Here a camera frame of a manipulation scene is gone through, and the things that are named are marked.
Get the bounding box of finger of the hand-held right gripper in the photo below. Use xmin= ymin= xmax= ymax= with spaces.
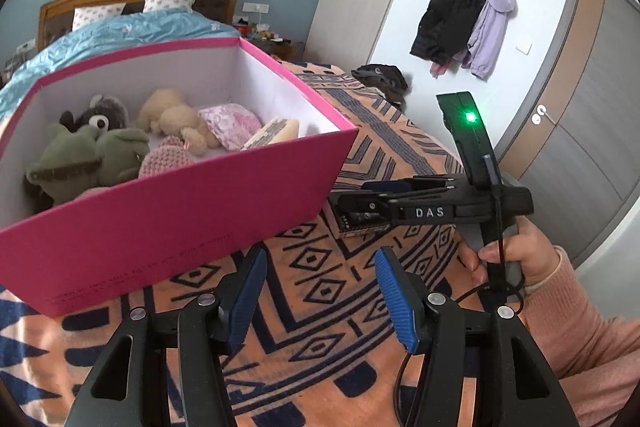
xmin=327 ymin=189 xmax=401 ymax=239
xmin=360 ymin=174 xmax=458 ymax=198

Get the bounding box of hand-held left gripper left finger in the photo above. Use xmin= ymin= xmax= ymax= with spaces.
xmin=64 ymin=246 xmax=268 ymax=427

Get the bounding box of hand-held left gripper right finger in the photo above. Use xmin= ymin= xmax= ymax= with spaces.
xmin=374 ymin=246 xmax=566 ymax=427

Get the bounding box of pink cardboard box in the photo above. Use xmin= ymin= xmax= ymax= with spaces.
xmin=0 ymin=36 xmax=360 ymax=319

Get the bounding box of green frog plush toy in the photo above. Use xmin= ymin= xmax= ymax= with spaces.
xmin=25 ymin=127 xmax=151 ymax=208

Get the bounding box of person's right forearm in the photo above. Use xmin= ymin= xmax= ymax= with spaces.
xmin=517 ymin=244 xmax=640 ymax=408

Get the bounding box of person's right hand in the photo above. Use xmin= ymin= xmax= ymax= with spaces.
xmin=457 ymin=216 xmax=558 ymax=294

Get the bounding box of orange patterned blanket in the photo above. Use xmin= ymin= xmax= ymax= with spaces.
xmin=0 ymin=61 xmax=566 ymax=427

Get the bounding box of dark cloth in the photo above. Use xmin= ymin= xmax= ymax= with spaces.
xmin=350 ymin=63 xmax=411 ymax=110

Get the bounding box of pink cloth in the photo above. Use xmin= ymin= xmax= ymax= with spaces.
xmin=429 ymin=57 xmax=457 ymax=78

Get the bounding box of grey panelled door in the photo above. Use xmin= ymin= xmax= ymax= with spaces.
xmin=492 ymin=0 xmax=640 ymax=268

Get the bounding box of pink floral plush toy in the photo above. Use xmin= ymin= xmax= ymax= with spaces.
xmin=197 ymin=103 xmax=263 ymax=151

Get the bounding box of pink knitted plush toy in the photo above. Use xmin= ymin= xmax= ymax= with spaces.
xmin=137 ymin=136 xmax=196 ymax=180

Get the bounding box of black jacket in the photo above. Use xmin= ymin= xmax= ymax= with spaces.
xmin=410 ymin=0 xmax=487 ymax=65

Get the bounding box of purple jacket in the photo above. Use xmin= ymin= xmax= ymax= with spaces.
xmin=460 ymin=0 xmax=516 ymax=80

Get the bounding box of cluttered nightstand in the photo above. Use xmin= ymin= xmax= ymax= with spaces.
xmin=235 ymin=19 xmax=306 ymax=60

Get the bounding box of beige teddy bear plush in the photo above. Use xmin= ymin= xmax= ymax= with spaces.
xmin=136 ymin=88 xmax=211 ymax=155

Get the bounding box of brown raccoon plush toy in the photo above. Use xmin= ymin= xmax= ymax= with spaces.
xmin=59 ymin=94 xmax=132 ymax=132

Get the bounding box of blue floral duvet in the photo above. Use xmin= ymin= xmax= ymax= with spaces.
xmin=0 ymin=13 xmax=236 ymax=118

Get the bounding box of black cable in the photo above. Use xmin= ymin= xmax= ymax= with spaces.
xmin=392 ymin=239 xmax=526 ymax=427

